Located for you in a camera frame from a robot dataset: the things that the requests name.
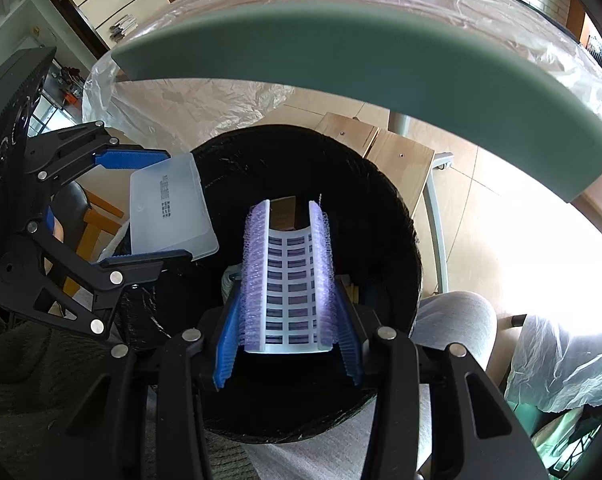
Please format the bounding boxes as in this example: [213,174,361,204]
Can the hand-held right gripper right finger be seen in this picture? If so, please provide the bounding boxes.
[331,275,549,480]

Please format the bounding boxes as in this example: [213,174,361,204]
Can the grey metal table leg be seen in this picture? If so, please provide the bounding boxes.
[388,110,454,293]

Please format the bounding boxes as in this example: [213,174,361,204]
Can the black trash bin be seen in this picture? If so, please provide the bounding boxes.
[114,124,422,445]

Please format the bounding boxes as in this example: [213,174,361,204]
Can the purple half hair roller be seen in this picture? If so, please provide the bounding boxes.
[241,199,338,353]

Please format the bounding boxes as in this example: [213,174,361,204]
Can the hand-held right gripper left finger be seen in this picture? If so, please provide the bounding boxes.
[46,287,247,480]

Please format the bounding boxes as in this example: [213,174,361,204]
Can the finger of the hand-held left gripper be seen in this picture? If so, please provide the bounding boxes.
[0,220,194,343]
[28,121,172,196]

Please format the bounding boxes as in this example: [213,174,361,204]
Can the green plastic bag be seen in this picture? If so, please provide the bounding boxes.
[526,405,602,471]

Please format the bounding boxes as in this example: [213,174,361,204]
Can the person's dark knit sweater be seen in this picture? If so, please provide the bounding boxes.
[0,310,262,480]

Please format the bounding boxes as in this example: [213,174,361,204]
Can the translucent plastic lid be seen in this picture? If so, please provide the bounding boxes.
[128,152,220,261]

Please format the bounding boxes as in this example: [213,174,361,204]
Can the stack of magazines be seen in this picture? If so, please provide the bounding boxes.
[108,12,141,42]

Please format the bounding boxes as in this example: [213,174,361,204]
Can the brown cardboard box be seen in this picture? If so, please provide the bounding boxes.
[270,197,298,233]

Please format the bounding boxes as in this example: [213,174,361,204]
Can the white plastic bag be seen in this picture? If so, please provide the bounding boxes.
[503,312,602,411]

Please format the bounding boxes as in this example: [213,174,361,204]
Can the wooden chair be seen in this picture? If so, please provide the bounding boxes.
[56,180,132,301]

